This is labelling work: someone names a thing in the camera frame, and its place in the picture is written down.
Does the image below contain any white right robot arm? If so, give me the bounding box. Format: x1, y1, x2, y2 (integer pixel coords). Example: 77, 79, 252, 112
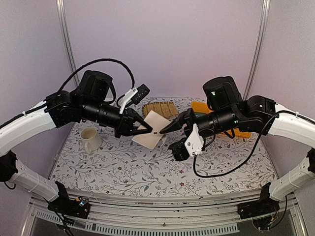
160, 76, 315, 202

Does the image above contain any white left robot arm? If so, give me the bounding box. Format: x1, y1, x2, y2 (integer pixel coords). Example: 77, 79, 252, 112
0, 70, 152, 202

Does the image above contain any yellow bin left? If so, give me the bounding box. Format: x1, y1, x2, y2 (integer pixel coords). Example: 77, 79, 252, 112
191, 101, 212, 114

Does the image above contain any yellow bin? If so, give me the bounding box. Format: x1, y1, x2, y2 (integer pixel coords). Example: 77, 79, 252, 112
191, 101, 212, 114
221, 128, 251, 138

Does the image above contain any woven bamboo tray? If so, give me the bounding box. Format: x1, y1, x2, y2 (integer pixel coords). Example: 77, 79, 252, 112
142, 101, 179, 118

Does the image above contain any cream ceramic mug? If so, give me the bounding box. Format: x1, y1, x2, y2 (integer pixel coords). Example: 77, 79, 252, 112
81, 127, 102, 154

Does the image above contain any yellow bin right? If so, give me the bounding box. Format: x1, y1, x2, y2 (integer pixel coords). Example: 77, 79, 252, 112
221, 128, 251, 138

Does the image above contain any floral patterned table mat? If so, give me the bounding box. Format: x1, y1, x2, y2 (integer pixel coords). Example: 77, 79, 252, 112
51, 121, 277, 197

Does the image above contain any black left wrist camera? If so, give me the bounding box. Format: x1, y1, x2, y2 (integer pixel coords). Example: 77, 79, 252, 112
118, 84, 150, 114

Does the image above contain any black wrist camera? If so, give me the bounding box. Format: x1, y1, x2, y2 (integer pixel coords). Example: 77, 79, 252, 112
118, 84, 150, 114
168, 124, 204, 161

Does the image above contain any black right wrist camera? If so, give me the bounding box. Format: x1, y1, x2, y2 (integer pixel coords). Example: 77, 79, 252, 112
168, 124, 204, 161

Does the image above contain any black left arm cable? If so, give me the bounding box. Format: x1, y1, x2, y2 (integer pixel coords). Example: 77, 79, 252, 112
59, 58, 136, 91

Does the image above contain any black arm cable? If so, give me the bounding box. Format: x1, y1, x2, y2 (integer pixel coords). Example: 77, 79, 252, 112
59, 58, 136, 91
192, 110, 315, 178

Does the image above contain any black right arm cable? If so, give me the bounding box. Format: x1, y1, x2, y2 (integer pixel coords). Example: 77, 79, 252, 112
192, 110, 315, 178

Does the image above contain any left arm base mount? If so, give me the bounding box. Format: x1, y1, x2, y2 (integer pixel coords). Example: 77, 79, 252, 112
48, 181, 91, 219

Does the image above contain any aluminium front rail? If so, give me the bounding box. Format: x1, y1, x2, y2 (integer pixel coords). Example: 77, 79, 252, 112
21, 189, 308, 236

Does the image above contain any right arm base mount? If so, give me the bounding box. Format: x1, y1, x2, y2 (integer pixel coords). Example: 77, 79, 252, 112
237, 182, 280, 219

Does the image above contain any aluminium frame post left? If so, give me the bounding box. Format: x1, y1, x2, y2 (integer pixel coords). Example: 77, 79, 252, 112
56, 0, 77, 72

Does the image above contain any aluminium frame post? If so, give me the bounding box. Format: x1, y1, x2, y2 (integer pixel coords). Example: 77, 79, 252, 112
243, 0, 270, 100
56, 0, 77, 72

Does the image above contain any aluminium frame post right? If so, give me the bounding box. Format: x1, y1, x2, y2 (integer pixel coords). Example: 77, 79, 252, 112
243, 0, 270, 100

